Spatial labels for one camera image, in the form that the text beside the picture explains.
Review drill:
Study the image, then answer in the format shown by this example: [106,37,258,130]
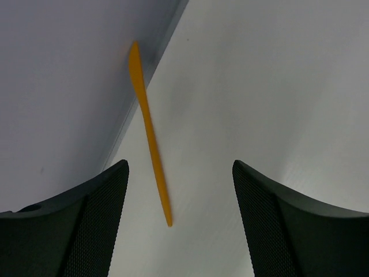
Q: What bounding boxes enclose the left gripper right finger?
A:
[232,160,368,276]

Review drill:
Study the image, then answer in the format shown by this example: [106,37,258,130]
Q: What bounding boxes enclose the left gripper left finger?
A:
[1,160,129,276]

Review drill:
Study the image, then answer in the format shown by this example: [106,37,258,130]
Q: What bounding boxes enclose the orange plastic fork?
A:
[129,41,173,227]

